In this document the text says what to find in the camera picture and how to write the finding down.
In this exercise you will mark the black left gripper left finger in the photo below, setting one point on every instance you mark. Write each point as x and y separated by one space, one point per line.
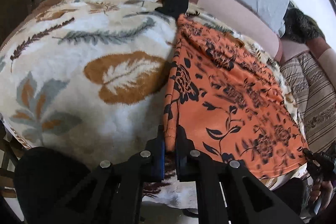
119 188

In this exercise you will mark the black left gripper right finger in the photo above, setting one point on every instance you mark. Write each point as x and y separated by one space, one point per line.
227 193

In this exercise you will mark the orange black floral shirt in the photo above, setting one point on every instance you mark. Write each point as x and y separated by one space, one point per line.
229 103

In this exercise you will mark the person's right hand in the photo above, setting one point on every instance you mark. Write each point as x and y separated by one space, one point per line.
324 189

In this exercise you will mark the striped brown floral cushion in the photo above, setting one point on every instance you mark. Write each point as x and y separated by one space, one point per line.
315 98

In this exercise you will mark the pink beige large cushion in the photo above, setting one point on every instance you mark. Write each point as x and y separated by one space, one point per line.
318 47

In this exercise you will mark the cream leaf-print fleece blanket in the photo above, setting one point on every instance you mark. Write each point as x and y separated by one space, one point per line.
88 78

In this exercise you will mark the dark furry cushion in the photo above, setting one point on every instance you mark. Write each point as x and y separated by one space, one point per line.
300 27

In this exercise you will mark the pink bolster cushion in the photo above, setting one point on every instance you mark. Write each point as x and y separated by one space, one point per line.
244 21

